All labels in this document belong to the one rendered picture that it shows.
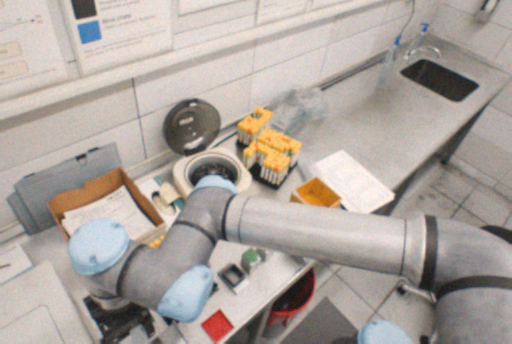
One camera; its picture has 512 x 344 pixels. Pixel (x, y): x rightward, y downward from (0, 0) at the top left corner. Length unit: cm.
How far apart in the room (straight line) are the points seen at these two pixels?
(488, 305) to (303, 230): 21
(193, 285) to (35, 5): 71
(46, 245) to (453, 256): 112
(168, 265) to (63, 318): 36
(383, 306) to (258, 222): 180
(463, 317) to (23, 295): 75
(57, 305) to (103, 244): 34
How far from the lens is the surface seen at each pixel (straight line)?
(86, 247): 49
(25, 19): 95
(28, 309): 83
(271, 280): 112
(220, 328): 105
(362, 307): 218
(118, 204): 122
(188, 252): 49
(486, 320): 42
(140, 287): 48
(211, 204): 52
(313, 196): 133
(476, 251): 45
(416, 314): 231
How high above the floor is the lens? 188
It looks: 44 degrees down
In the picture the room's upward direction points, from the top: 8 degrees clockwise
